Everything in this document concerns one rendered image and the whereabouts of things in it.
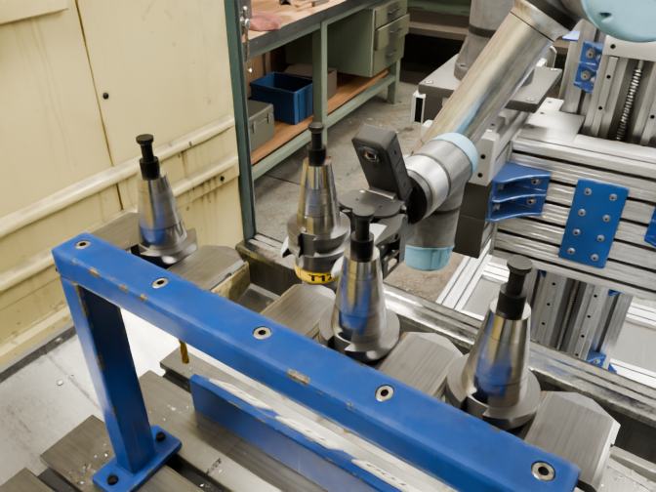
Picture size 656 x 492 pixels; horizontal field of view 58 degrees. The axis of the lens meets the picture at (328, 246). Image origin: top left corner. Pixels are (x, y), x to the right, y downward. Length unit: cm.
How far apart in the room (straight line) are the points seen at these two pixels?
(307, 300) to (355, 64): 334
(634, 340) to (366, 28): 234
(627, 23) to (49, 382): 94
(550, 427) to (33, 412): 79
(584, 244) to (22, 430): 102
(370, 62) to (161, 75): 277
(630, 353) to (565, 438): 170
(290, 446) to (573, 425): 39
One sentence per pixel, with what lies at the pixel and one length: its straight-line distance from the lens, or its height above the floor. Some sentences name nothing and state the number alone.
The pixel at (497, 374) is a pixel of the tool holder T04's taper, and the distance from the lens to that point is 41.
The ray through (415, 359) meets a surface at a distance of 46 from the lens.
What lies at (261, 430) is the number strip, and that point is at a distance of 77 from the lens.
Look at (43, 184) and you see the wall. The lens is 97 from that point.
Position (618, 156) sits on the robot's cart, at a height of 107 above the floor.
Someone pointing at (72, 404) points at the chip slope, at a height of 81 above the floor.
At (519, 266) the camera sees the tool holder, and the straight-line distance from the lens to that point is 37.
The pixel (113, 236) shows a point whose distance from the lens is 62.
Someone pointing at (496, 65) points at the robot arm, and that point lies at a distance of 91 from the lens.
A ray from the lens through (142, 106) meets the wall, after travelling 105.
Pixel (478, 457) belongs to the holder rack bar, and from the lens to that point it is 40.
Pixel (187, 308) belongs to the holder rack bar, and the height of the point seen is 123.
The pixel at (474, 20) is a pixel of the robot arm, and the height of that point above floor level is 127.
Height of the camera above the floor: 154
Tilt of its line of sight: 34 degrees down
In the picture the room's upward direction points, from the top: straight up
